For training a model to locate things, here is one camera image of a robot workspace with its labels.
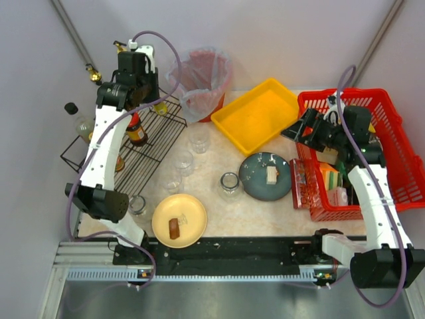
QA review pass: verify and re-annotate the small yellow label bottle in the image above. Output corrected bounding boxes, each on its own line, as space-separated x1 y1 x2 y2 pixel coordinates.
153 102 168 116

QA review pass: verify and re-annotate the red lid chili jar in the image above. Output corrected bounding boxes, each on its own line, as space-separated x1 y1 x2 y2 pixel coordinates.
126 112 148 147

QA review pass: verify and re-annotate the glass oil bottle gold spout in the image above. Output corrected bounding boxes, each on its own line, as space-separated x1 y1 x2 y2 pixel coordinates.
85 63 102 86

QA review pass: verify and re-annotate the dark teal plate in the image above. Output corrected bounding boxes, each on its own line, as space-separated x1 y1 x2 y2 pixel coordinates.
238 152 292 201

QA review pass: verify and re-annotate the dark sauce bottle black cap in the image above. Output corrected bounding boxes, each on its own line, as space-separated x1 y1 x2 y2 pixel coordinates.
64 102 94 144

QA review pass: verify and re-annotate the sauce bottle yellow cap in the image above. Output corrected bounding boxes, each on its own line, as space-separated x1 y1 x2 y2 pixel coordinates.
115 156 125 172

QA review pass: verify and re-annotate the clear glass cup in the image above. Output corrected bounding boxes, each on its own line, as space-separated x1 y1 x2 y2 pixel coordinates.
173 150 195 177
161 171 184 195
189 127 210 154

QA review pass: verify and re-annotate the beige plate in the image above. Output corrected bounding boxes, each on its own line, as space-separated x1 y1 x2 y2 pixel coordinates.
151 194 207 249

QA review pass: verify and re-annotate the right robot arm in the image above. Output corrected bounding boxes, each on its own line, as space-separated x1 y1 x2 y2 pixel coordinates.
281 106 424 288

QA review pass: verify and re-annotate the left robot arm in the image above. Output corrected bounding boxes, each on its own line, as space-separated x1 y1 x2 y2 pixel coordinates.
65 45 159 247

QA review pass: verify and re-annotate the brown paper box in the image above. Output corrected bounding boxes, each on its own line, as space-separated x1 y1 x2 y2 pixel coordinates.
316 148 338 165

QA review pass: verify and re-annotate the green bag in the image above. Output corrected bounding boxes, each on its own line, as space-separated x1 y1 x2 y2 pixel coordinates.
335 158 349 185

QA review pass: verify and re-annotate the red snack packet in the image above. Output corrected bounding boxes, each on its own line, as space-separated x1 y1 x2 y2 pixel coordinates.
290 159 310 209

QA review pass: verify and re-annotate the colourful sponge stack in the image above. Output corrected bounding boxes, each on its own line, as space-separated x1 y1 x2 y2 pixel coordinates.
319 162 343 191

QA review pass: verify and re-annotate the white cake piece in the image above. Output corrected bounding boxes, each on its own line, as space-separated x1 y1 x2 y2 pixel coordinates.
266 166 279 185

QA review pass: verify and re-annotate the yellow plastic tray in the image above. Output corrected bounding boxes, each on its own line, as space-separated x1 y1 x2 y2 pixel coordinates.
211 78 299 156

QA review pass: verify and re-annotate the red plastic basket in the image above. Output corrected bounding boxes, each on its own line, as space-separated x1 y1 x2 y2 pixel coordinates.
296 88 424 221

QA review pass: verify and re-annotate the red bin with plastic bag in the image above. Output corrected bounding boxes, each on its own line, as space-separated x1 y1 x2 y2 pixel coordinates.
165 47 233 123

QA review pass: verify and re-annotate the pink white packet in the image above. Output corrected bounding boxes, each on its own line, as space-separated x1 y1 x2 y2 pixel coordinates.
327 187 348 207

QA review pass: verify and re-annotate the glass jar metal rim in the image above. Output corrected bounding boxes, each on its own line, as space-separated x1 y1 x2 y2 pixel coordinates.
218 172 240 201

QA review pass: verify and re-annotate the glass jar left front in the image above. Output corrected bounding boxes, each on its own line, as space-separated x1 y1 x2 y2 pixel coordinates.
128 195 148 220

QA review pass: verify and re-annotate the brown sausage piece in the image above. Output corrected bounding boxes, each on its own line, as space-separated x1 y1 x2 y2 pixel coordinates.
169 218 180 240

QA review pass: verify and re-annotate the black wire rack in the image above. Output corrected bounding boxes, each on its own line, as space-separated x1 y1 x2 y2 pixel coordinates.
60 86 188 200

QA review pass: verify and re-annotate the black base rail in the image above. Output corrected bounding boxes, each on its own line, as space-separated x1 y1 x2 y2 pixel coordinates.
112 235 373 276

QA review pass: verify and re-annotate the grey cable duct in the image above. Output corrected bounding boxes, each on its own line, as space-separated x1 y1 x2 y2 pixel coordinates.
67 268 336 282

